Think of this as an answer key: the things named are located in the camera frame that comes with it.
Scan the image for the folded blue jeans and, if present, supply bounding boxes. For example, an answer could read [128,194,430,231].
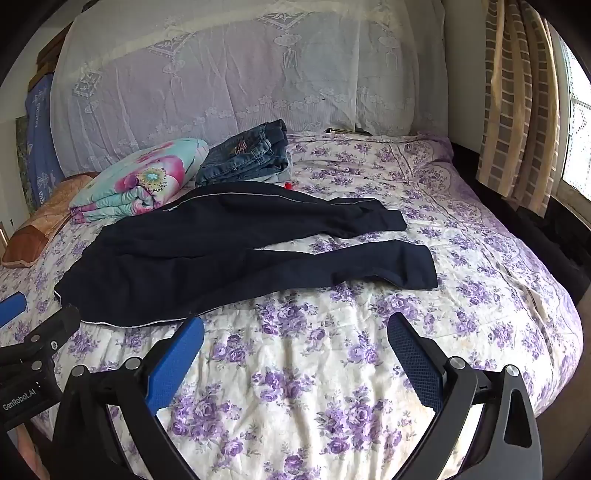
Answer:
[196,119,290,185]

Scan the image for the wooden headboard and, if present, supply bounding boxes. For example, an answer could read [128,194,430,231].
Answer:
[28,28,75,93]

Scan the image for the purple floral bed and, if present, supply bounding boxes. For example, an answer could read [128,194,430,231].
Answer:
[0,131,585,480]

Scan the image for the folded teal pink floral quilt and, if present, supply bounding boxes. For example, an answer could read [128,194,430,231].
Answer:
[69,137,209,224]

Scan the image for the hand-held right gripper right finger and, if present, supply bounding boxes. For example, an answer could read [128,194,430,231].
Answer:
[387,313,543,480]

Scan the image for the beige checked curtain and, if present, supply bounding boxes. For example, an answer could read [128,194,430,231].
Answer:
[475,0,573,217]

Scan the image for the blue patterned cloth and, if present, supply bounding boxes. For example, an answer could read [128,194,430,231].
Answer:
[25,73,66,209]

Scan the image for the bright window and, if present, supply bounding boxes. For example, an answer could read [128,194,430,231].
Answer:
[549,28,591,204]

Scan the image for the white lace cover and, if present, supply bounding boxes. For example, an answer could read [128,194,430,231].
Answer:
[48,0,451,174]

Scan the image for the orange brown pillow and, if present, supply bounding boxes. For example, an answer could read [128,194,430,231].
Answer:
[1,172,100,268]

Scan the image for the folded grey garment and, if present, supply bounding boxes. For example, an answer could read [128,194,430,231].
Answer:
[259,159,294,186]

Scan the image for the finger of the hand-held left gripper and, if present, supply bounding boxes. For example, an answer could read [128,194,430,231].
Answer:
[21,305,82,366]
[0,292,27,326]

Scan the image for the navy blue pants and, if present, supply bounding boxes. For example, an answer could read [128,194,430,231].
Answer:
[54,181,438,328]

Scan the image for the green picture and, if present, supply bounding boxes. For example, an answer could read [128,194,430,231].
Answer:
[15,114,38,210]

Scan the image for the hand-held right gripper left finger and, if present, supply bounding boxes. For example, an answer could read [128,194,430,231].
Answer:
[48,316,206,480]

